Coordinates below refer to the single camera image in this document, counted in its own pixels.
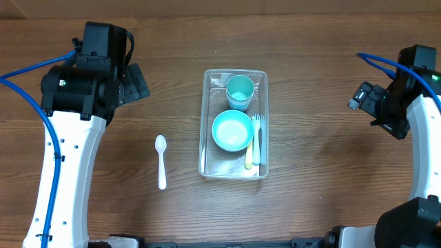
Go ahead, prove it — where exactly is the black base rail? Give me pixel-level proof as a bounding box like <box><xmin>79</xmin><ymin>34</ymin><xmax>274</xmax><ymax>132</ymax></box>
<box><xmin>88</xmin><ymin>234</ymin><xmax>323</xmax><ymax>248</ymax></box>

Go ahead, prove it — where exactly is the blue cable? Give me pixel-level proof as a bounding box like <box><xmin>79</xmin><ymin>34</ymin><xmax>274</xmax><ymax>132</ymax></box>
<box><xmin>356</xmin><ymin>52</ymin><xmax>441</xmax><ymax>113</ymax></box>
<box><xmin>0</xmin><ymin>50</ymin><xmax>77</xmax><ymax>248</ymax></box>

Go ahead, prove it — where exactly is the white plastic spoon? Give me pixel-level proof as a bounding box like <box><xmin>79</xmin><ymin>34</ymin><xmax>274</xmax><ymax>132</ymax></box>
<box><xmin>155</xmin><ymin>135</ymin><xmax>167</xmax><ymax>190</ymax></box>

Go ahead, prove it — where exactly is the light blue plastic fork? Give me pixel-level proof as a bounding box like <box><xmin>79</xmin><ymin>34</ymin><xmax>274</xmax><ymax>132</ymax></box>
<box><xmin>252</xmin><ymin>114</ymin><xmax>261</xmax><ymax>165</ymax></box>

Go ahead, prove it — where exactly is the right blue cable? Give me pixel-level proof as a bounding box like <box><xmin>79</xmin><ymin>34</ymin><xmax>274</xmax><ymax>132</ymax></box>
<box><xmin>356</xmin><ymin>52</ymin><xmax>441</xmax><ymax>113</ymax></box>

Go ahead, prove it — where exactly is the teal top cup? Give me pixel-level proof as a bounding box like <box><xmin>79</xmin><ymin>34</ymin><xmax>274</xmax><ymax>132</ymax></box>
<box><xmin>227</xmin><ymin>75</ymin><xmax>254</xmax><ymax>102</ymax></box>

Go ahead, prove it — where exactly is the light blue lower cup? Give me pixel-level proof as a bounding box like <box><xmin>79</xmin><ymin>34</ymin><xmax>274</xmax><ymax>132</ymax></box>
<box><xmin>226</xmin><ymin>92</ymin><xmax>254</xmax><ymax>112</ymax></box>

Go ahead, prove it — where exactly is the clear plastic container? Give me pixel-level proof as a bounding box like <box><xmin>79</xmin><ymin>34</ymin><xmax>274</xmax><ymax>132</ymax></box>
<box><xmin>198</xmin><ymin>69</ymin><xmax>269</xmax><ymax>180</ymax></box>

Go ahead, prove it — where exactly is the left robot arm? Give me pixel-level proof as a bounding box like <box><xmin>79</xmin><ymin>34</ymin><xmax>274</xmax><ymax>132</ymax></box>
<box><xmin>23</xmin><ymin>22</ymin><xmax>150</xmax><ymax>247</ymax></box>

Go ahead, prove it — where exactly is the light blue bowl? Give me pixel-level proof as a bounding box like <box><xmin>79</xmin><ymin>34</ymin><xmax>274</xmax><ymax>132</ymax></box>
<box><xmin>212</xmin><ymin>110</ymin><xmax>254</xmax><ymax>152</ymax></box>

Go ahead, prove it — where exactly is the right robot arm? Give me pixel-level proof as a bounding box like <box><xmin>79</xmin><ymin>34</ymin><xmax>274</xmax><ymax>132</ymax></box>
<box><xmin>315</xmin><ymin>45</ymin><xmax>440</xmax><ymax>248</ymax></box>

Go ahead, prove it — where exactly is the left blue cable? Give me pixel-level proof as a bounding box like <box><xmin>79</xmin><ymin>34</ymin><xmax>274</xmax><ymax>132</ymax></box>
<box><xmin>0</xmin><ymin>50</ymin><xmax>77</xmax><ymax>248</ymax></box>

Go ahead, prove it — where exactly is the yellow plastic fork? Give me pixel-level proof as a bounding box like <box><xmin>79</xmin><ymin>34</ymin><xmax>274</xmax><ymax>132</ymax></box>
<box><xmin>245</xmin><ymin>141</ymin><xmax>253</xmax><ymax>169</ymax></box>

